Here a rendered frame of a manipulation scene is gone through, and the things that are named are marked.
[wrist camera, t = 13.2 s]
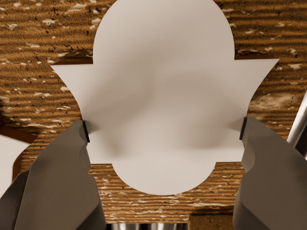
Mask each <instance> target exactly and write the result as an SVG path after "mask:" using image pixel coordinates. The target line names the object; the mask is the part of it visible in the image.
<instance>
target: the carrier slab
mask: <svg viewBox="0 0 307 230"><path fill-rule="evenodd" d="M116 1H117V0H0V111H1V114H2V117H3V122H4V125H5V126H7V127H10V128H14V129H17V130H20V131H23V132H26V133H29V134H33V135H36V136H38V137H37V138H36V139H35V140H34V141H33V143H32V144H30V145H29V146H28V147H27V148H26V149H25V150H24V152H23V153H22V156H21V164H20V173H21V172H25V171H27V170H28V168H29V167H30V166H31V164H32V163H33V161H34V160H35V159H36V158H37V156H38V155H39V154H40V153H41V152H42V151H43V150H44V149H45V148H46V146H47V145H49V144H50V143H51V142H52V141H53V140H54V139H55V138H56V137H57V136H59V135H60V134H61V133H62V132H63V131H64V130H66V129H67V128H68V127H69V126H70V125H71V124H72V123H74V122H75V121H76V120H83V119H82V115H81V112H80V108H79V105H78V103H77V101H76V99H75V97H74V96H73V94H72V93H71V91H70V90H69V89H68V87H67V86H66V84H65V83H64V82H63V80H62V79H61V78H60V77H59V76H58V74H57V73H56V72H55V71H54V69H53V68H52V67H51V65H52V64H54V63H56V62H58V61H87V60H93V46H94V40H95V36H96V32H97V30H98V27H99V24H100V22H101V20H102V19H103V17H104V15H105V14H106V12H107V11H108V10H109V8H110V7H111V6H112V5H113V4H114V3H115V2H116ZM213 1H214V2H215V3H216V4H217V5H218V7H219V8H220V9H221V11H222V12H223V13H224V15H225V17H226V19H227V21H228V23H229V25H230V28H231V31H232V35H233V40H234V50H235V54H234V56H259V55H271V56H274V57H276V58H279V61H278V62H277V63H276V64H275V65H274V67H273V68H272V69H271V70H270V72H269V73H268V74H267V75H266V77H265V78H264V80H263V81H262V82H261V84H260V85H259V87H258V88H257V90H256V91H255V93H254V95H253V97H252V99H251V101H250V103H249V107H248V111H247V114H246V117H249V116H252V117H254V118H256V119H258V120H259V121H260V122H262V123H263V124H264V125H266V126H267V127H269V128H270V129H271V130H273V131H274V132H275V133H277V134H278V135H280V136H281V137H282V138H284V139H285V140H286V141H287V139H288V136H289V134H290V131H291V129H292V126H293V124H294V121H295V119H296V116H297V113H298V111H299V109H300V106H301V104H302V101H303V98H304V96H305V93H306V91H307V0H213ZM245 173H246V171H245V169H244V167H243V166H242V164H241V162H216V164H215V167H214V169H213V171H212V172H211V174H210V175H209V176H208V178H207V179H206V180H205V181H203V182H202V183H201V184H199V185H198V186H196V187H194V188H193V189H190V190H188V191H185V192H182V193H178V194H172V195H154V194H148V193H144V192H141V191H138V190H136V189H134V188H132V187H130V186H129V185H127V184H126V183H125V182H124V181H122V180H121V179H120V177H119V176H118V175H117V173H116V172H115V170H114V168H113V165H112V163H97V164H91V167H90V169H89V171H88V174H90V175H91V176H93V177H94V178H95V181H96V184H97V187H98V191H99V195H100V198H101V203H102V207H103V210H104V215H105V219H106V223H107V224H153V223H188V218H189V216H191V215H209V214H230V215H233V210H234V203H235V199H236V196H237V193H238V189H239V186H240V183H241V179H242V176H243V175H244V174H245Z"/></svg>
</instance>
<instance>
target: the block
mask: <svg viewBox="0 0 307 230"><path fill-rule="evenodd" d="M232 221H233V215H230V214H209V215H191V216H189V218H188V230H235V229H234V227H233V223H232Z"/></svg>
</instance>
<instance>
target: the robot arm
mask: <svg viewBox="0 0 307 230"><path fill-rule="evenodd" d="M239 139H240V140H242V143H243V144H244V146H245V149H244V152H243V157H242V160H241V164H242V166H243V167H244V169H245V171H246V173H245V174H244V175H243V176H242V179H241V183H240V186H239V189H238V193H237V196H236V199H235V203H234V210H233V221H232V223H233V227H234V229H235V230H307V160H306V159H305V158H304V157H303V155H302V154H301V153H300V152H299V151H298V150H297V149H296V148H295V147H293V146H292V145H291V144H290V143H289V142H287V141H286V140H285V139H284V138H282V137H281V136H280V135H278V134H277V133H275V132H274V131H273V130H271V129H270V128H269V127H267V126H266V125H264V124H263V123H262V122H260V121H259V120H258V119H256V118H254V117H252V116H249V117H244V118H243V123H242V127H241V131H240V137H239ZM89 142H90V139H89V135H88V131H87V128H86V124H85V120H76V121H75V122H74V123H72V124H71V125H70V126H69V127H68V128H67V129H66V130H64V131H63V132H62V133H61V134H60V135H59V136H57V137H56V138H55V139H54V140H53V141H52V142H51V143H50V144H49V145H47V146H46V148H45V149H44V150H43V151H42V152H41V153H40V154H39V155H38V156H37V158H36V159H35V160H34V161H33V163H32V164H31V166H30V167H29V168H28V170H27V171H25V172H21V173H18V175H17V176H16V178H15V179H14V180H13V182H12V183H11V184H10V186H9V187H8V189H7V190H6V191H5V192H4V194H3V195H2V196H1V198H0V230H105V229H106V219H105V215H104V210H103V207H102V203H101V198H100V195H99V191H98V187H97V184H96V181H95V178H94V177H93V176H91V175H90V174H88V171H89V169H90V167H91V163H90V158H89V155H88V152H87V148H86V147H87V145H88V143H89Z"/></svg>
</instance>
